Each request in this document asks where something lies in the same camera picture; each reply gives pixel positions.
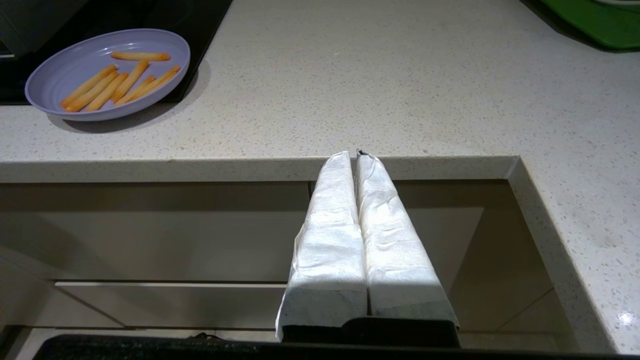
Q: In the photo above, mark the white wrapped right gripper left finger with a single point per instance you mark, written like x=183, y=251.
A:
x=330, y=250

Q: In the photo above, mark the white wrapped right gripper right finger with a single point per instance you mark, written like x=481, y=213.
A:
x=395, y=260

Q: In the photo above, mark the purple plastic plate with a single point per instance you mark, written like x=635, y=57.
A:
x=60, y=75

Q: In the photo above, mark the orange french fry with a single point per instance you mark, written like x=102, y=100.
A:
x=89, y=86
x=95, y=91
x=135, y=90
x=147, y=90
x=106, y=92
x=162, y=76
x=140, y=56
x=130, y=81

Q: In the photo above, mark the black induction cooktop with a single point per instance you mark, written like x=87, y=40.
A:
x=200, y=20

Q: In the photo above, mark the green plastic tray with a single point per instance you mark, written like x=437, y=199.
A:
x=600, y=25

